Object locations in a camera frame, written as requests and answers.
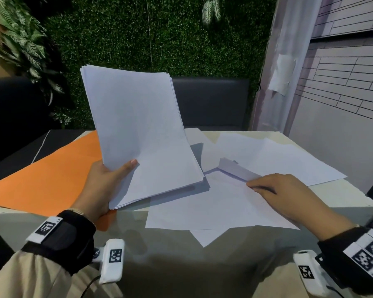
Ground person's right hand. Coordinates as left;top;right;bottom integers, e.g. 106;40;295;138
246;173;356;241

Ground person's left hand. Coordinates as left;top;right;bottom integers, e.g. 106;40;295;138
71;159;139;223

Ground orange folder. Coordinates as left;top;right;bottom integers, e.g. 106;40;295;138
0;130;117;232

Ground white sheets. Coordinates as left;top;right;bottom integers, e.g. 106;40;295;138
145;128;348;248

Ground gathered white paper bundle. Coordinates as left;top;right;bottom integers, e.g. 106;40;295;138
80;65;205;210

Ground person's left forearm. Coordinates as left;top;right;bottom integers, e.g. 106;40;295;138
0;208;97;298

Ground black leather sofa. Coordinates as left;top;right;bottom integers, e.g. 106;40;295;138
0;77;85;177

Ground white paper note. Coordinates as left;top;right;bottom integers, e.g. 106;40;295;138
268;54;298;96

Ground black leather bench backrest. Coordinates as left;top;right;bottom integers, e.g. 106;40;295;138
171;77;250;129

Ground artificial fern plant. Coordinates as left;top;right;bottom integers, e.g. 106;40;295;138
0;0;72;125

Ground artificial green hedge panel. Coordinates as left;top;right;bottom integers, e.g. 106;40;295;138
43;0;277;131

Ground white sheer curtain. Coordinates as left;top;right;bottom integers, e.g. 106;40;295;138
250;0;324;135

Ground hanging striped fern leaves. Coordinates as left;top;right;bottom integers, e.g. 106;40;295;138
201;0;221;25

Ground black left wrist strap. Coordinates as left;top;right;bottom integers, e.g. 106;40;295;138
21;209;97;276

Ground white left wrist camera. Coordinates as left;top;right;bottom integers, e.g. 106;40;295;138
92;238;125;285

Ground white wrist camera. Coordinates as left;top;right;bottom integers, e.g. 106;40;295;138
293;250;330;298
92;238;125;285

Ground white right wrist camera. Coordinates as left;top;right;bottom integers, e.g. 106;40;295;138
293;250;330;298

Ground thin white cable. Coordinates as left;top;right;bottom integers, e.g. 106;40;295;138
31;130;52;164

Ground thin black camera cable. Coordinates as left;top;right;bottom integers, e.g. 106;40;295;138
80;274;102;298

